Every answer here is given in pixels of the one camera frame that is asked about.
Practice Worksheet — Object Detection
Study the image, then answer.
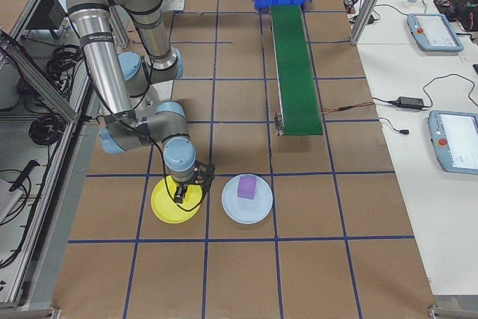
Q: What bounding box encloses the purple block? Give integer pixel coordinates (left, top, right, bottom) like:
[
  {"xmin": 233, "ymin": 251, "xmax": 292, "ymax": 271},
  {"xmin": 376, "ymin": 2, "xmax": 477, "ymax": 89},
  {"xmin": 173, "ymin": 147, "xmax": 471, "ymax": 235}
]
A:
[{"xmin": 237, "ymin": 174, "xmax": 259, "ymax": 200}]

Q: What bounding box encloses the yellow plate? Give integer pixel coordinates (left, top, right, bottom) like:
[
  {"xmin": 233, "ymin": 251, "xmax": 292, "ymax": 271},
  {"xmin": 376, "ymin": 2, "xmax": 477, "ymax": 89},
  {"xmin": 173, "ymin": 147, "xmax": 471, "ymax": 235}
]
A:
[{"xmin": 150, "ymin": 176, "xmax": 204, "ymax": 224}]

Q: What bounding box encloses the light blue plate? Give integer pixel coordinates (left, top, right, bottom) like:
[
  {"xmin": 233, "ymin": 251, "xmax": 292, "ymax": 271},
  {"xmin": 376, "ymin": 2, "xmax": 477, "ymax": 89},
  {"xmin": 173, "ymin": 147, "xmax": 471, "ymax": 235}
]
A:
[{"xmin": 221, "ymin": 173, "xmax": 274, "ymax": 226}]

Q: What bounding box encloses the green conveyor belt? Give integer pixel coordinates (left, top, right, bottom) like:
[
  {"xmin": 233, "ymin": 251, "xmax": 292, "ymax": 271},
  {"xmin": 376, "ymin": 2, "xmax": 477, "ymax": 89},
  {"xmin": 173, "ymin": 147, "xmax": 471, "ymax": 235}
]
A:
[{"xmin": 268, "ymin": 4, "xmax": 325, "ymax": 137}]

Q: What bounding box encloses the black electronics box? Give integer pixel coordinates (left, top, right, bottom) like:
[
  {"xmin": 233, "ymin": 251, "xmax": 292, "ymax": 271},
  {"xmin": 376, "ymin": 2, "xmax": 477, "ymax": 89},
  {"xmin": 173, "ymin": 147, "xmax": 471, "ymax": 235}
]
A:
[{"xmin": 25, "ymin": 0, "xmax": 67, "ymax": 40}]

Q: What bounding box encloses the white side table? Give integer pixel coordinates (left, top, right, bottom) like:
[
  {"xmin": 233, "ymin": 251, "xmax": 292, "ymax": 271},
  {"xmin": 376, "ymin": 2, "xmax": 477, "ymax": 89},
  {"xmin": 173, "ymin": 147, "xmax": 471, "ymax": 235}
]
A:
[{"xmin": 330, "ymin": 0, "xmax": 478, "ymax": 297}]

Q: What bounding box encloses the black power adapter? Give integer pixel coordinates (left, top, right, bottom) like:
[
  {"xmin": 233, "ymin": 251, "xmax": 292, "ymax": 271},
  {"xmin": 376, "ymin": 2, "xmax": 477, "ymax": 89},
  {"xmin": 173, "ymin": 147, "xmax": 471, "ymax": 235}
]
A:
[{"xmin": 397, "ymin": 96, "xmax": 426, "ymax": 108}]

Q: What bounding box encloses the blue teach pendant tablet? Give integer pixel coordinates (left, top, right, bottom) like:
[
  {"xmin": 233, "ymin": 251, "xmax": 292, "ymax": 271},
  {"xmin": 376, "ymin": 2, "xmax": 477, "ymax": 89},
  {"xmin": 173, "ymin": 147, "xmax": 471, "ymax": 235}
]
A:
[
  {"xmin": 406, "ymin": 13, "xmax": 465, "ymax": 52},
  {"xmin": 427, "ymin": 110, "xmax": 478, "ymax": 176}
]

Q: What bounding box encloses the seated person dark clothing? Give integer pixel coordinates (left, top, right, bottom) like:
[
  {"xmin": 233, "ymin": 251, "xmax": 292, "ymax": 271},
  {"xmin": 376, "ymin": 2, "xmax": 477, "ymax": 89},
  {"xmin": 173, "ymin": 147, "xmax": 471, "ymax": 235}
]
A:
[{"xmin": 445, "ymin": 0, "xmax": 478, "ymax": 32}]

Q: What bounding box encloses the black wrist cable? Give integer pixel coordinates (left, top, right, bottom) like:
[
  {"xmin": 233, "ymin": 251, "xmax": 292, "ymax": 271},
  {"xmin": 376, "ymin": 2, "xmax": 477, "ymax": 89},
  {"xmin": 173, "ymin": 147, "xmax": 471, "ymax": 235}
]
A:
[{"xmin": 149, "ymin": 124, "xmax": 212, "ymax": 214}]

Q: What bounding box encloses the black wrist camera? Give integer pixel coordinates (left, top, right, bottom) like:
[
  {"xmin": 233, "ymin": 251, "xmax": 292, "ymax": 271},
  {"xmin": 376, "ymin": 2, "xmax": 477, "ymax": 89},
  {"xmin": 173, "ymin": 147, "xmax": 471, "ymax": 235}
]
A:
[{"xmin": 192, "ymin": 161, "xmax": 217, "ymax": 188}]

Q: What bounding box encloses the coiled black cable bundle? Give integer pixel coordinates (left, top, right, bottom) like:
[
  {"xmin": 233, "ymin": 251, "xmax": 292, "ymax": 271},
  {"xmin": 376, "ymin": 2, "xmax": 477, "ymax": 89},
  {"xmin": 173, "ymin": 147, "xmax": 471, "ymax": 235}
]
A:
[
  {"xmin": 45, "ymin": 44, "xmax": 90, "ymax": 85},
  {"xmin": 28, "ymin": 113, "xmax": 61, "ymax": 147}
]

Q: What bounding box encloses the black handle tool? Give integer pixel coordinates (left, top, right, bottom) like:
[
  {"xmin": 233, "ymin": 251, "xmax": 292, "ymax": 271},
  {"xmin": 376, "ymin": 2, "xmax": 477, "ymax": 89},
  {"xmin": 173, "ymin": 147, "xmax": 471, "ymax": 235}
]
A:
[{"xmin": 7, "ymin": 160, "xmax": 41, "ymax": 192}]

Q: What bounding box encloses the V-shaped metal bar frame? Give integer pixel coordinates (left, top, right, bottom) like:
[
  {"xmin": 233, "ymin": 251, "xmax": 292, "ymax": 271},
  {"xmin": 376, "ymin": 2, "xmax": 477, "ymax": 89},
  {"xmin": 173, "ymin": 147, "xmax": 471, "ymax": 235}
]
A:
[{"xmin": 0, "ymin": 0, "xmax": 131, "ymax": 311}]

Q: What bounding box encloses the red and black wire pair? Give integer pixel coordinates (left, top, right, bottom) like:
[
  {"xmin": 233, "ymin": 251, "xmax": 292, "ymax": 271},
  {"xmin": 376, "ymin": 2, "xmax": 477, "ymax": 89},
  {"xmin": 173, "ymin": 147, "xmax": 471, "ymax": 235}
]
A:
[{"xmin": 320, "ymin": 103, "xmax": 375, "ymax": 114}]

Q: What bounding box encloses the black adapter cable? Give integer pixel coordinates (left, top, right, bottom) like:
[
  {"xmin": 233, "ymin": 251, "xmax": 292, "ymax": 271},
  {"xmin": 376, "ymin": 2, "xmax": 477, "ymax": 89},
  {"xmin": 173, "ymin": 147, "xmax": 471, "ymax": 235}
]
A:
[{"xmin": 372, "ymin": 74, "xmax": 478, "ymax": 111}]

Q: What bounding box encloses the black barrel plug cable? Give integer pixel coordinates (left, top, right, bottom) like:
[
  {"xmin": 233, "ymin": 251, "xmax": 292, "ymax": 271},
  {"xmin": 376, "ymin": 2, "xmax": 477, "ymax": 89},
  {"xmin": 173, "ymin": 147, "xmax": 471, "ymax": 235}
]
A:
[{"xmin": 378, "ymin": 117, "xmax": 411, "ymax": 137}]

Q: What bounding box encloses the aluminium profile post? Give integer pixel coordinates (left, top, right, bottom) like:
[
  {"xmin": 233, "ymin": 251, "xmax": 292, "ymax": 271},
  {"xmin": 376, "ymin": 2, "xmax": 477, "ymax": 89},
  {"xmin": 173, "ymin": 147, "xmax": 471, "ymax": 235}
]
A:
[{"xmin": 350, "ymin": 0, "xmax": 397, "ymax": 47}]

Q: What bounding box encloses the aluminium corner bracket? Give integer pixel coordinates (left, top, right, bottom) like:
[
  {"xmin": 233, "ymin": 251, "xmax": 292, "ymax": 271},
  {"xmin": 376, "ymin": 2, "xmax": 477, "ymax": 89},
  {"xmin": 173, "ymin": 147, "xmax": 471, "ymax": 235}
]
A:
[{"xmin": 426, "ymin": 303, "xmax": 478, "ymax": 319}]

